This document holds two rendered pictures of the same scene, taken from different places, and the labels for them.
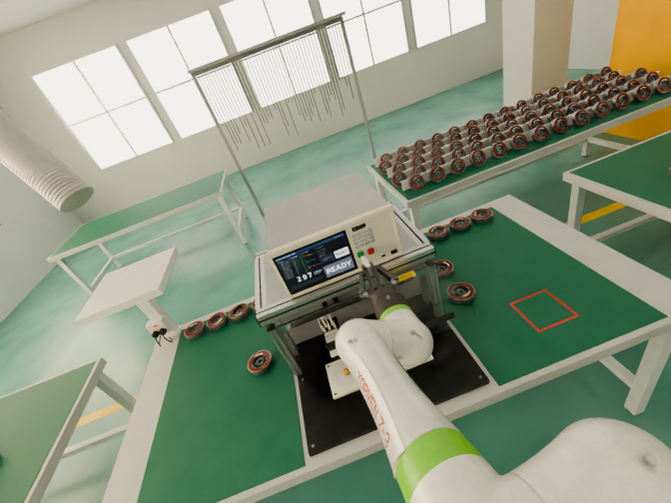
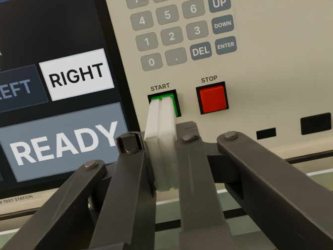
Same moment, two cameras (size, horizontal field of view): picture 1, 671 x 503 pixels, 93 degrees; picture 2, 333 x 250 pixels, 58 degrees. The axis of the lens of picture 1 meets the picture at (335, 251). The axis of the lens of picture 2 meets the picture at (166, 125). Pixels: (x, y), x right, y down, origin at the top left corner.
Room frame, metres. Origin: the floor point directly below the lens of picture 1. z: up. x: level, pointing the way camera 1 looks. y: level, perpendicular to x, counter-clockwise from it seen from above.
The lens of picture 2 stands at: (0.68, -0.10, 1.25)
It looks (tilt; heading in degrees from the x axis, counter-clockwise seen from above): 19 degrees down; 6
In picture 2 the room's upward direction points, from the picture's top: 13 degrees counter-clockwise
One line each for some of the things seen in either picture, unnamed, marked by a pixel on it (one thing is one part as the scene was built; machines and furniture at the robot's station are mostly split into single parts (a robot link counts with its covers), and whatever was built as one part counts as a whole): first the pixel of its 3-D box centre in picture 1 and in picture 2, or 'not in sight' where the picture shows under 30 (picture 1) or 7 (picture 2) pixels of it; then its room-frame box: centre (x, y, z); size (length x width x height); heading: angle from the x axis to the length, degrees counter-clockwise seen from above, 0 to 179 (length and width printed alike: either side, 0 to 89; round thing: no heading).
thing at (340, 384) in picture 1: (347, 373); not in sight; (0.77, 0.12, 0.78); 0.15 x 0.15 x 0.01; 1
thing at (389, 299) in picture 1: (391, 311); not in sight; (0.61, -0.09, 1.18); 0.09 x 0.06 x 0.12; 91
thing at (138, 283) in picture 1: (159, 313); not in sight; (1.33, 0.92, 0.98); 0.37 x 0.35 x 0.46; 91
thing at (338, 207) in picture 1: (328, 229); (108, 52); (1.10, 0.00, 1.22); 0.44 x 0.39 x 0.20; 91
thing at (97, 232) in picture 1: (163, 234); not in sight; (4.07, 2.04, 0.38); 2.10 x 0.90 x 0.75; 91
